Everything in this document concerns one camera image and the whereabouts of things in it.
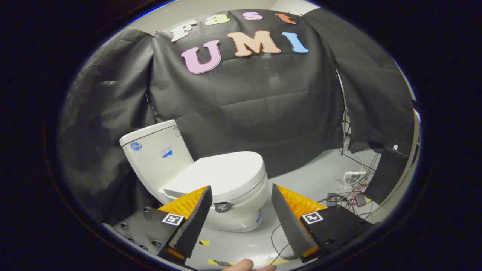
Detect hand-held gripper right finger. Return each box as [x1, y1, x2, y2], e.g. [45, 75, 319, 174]
[271, 184, 377, 263]

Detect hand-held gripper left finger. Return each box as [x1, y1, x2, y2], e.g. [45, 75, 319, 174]
[104, 185, 213, 268]

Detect white toilet lid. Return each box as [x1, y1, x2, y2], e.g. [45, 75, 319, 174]
[163, 151, 266, 204]

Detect white ceramic toilet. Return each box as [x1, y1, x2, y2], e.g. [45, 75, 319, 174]
[120, 120, 270, 233]

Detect black case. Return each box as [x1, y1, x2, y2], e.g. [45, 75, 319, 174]
[365, 145, 410, 206]

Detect backdrop stand pole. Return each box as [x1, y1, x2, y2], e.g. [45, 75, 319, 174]
[334, 70, 351, 155]

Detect black backdrop cloth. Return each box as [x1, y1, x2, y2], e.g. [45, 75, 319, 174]
[58, 8, 416, 226]

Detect black floor cable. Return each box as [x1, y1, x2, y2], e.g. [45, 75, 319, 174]
[271, 224, 299, 261]

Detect tangle of cables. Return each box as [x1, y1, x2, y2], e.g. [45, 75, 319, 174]
[316, 151, 381, 219]

